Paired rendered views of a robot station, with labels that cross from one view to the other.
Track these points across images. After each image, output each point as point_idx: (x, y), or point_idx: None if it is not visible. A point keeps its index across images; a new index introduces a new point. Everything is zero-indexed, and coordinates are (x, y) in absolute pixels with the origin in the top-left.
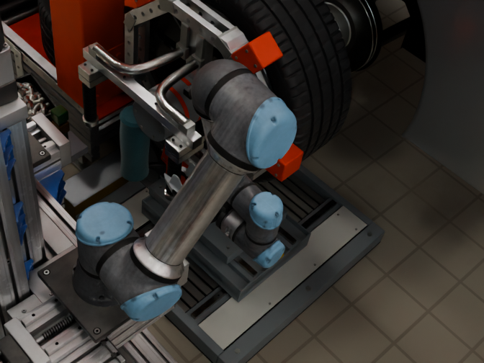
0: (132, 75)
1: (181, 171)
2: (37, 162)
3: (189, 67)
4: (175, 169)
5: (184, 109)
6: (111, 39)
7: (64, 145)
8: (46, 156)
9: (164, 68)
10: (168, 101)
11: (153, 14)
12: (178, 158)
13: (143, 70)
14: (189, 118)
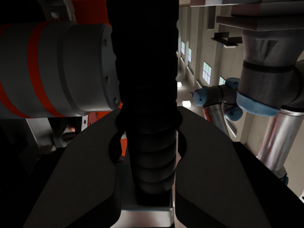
0: (66, 6)
1: (123, 133)
2: (278, 28)
3: None
4: (168, 171)
5: (58, 112)
6: (75, 14)
7: (214, 2)
8: (263, 30)
9: (14, 1)
10: (87, 114)
11: (83, 122)
12: (173, 227)
13: (124, 137)
14: (36, 96)
